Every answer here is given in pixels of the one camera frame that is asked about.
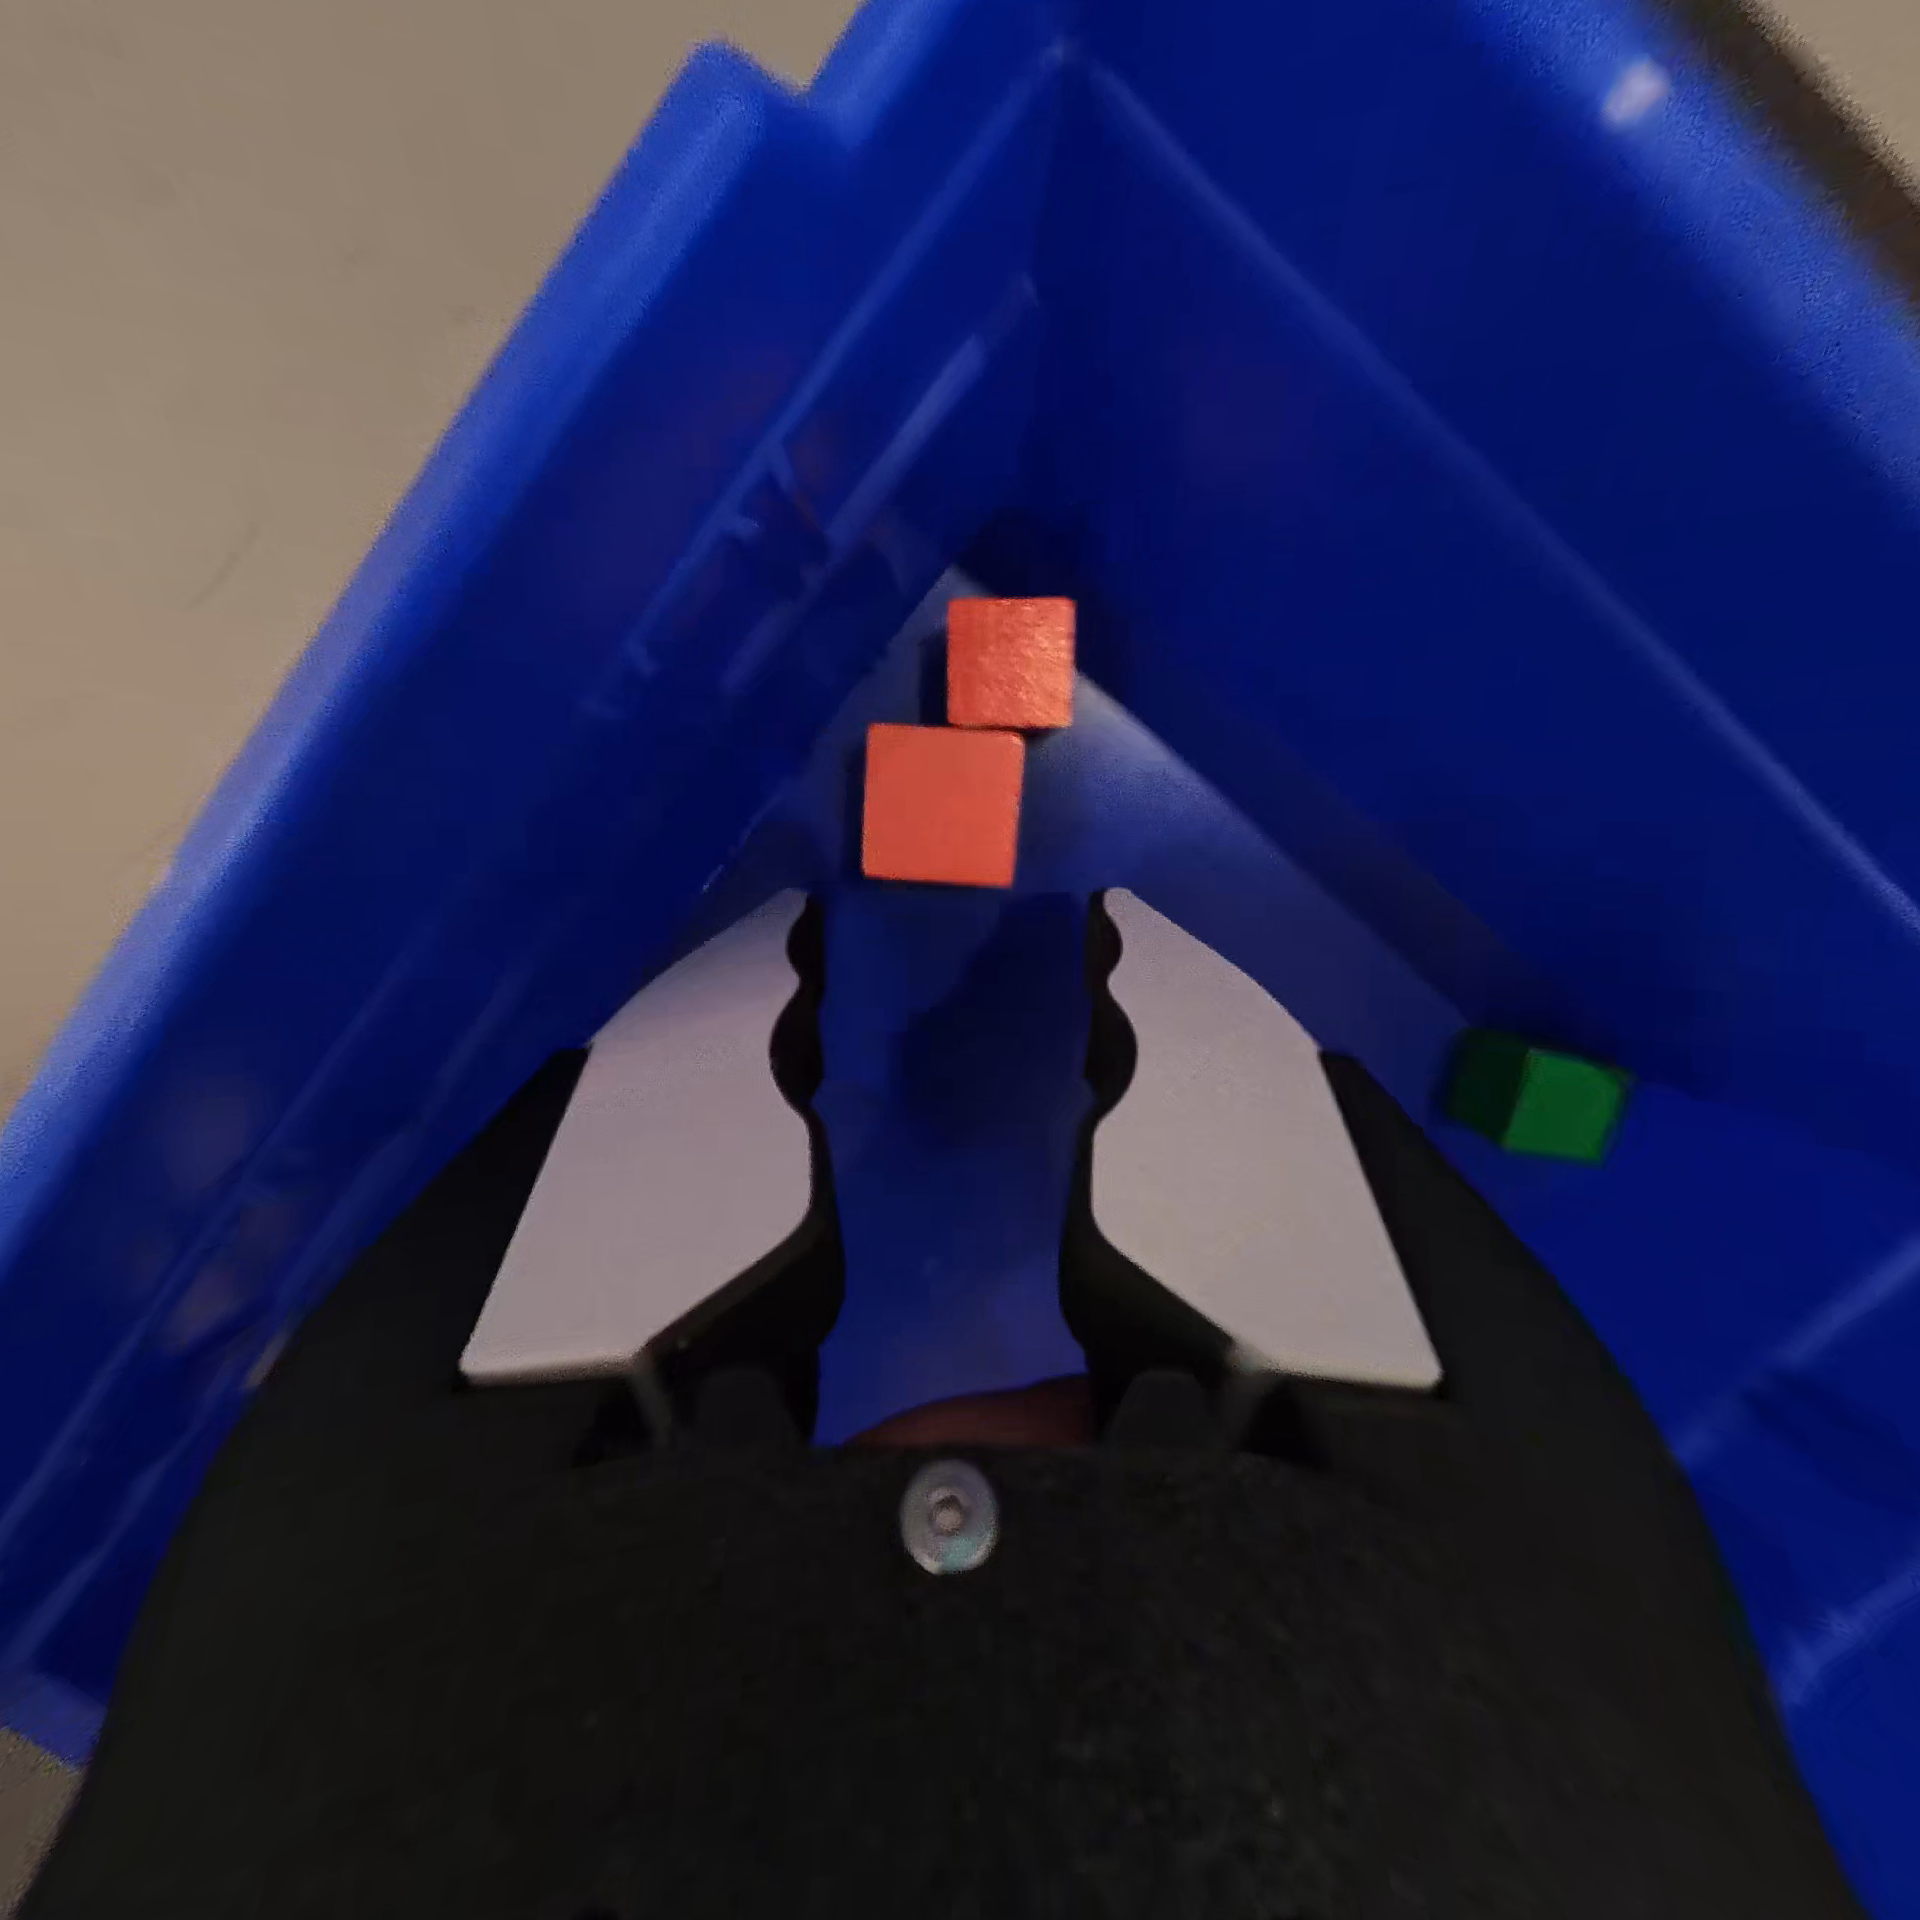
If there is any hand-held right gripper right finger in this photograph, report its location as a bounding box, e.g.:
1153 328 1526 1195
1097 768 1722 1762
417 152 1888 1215
1061 884 1447 1454

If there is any orange wooden cube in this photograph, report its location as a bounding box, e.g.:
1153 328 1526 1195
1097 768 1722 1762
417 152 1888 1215
944 594 1079 730
858 723 1029 889

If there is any blue plastic bin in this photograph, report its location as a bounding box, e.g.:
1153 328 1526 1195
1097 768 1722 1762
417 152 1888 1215
0 0 1920 1920

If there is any green wooden cube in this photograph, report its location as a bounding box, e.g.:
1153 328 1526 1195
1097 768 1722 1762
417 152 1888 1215
1441 1026 1633 1164

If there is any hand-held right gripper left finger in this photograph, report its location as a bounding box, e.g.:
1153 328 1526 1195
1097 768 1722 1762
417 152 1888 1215
457 889 847 1454

